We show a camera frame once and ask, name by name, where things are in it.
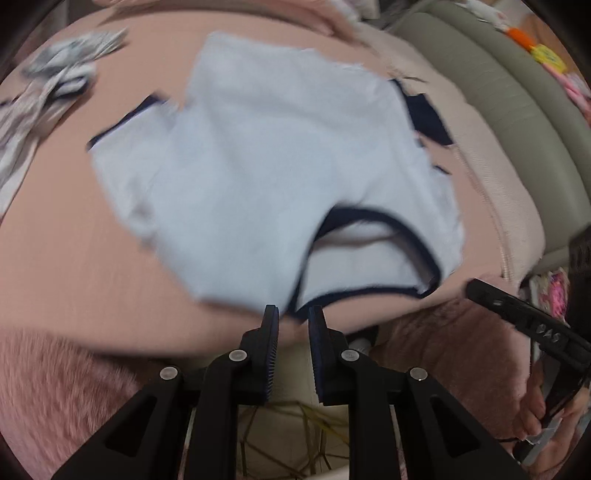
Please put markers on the patterned floor mat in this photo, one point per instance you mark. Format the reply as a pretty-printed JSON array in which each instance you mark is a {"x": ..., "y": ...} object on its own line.
[{"x": 286, "y": 443}]

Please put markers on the olive green sofa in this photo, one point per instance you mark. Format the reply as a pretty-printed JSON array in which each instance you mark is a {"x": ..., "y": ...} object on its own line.
[{"x": 521, "y": 92}]

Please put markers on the orange yellow toy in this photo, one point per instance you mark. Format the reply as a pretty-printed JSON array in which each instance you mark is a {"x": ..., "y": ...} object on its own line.
[{"x": 540, "y": 48}]

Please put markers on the pink fluffy blanket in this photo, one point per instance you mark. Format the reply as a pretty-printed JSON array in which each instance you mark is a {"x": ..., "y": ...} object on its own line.
[{"x": 55, "y": 397}]

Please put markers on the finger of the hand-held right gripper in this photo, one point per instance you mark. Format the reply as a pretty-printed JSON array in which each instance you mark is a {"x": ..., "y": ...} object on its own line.
[{"x": 508, "y": 310}]

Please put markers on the grey white patterned garment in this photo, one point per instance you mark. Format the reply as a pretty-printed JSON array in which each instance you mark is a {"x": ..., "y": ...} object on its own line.
[{"x": 44, "y": 106}]

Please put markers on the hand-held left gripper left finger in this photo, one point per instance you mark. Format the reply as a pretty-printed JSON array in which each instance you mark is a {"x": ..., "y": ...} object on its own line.
[{"x": 270, "y": 355}]

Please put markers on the colourful floral cloth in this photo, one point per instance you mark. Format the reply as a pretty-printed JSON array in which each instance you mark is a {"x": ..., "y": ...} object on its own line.
[{"x": 551, "y": 295}]

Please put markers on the navy blue garment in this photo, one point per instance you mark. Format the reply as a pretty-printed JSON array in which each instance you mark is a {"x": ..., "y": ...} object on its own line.
[{"x": 427, "y": 120}]

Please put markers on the white navy-trimmed t-shirt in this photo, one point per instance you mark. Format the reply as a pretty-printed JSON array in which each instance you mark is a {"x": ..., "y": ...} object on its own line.
[{"x": 258, "y": 161}]

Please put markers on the beige textured blanket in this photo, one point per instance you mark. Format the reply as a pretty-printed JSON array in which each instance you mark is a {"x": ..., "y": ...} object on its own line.
[{"x": 498, "y": 184}]

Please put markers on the pink bed sheet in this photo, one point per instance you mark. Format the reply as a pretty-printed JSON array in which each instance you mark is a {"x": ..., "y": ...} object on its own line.
[{"x": 60, "y": 258}]

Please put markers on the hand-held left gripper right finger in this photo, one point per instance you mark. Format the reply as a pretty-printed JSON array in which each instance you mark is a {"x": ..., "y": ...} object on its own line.
[{"x": 317, "y": 360}]

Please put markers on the person's right hand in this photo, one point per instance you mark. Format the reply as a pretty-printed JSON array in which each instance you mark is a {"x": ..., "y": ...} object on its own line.
[{"x": 531, "y": 406}]

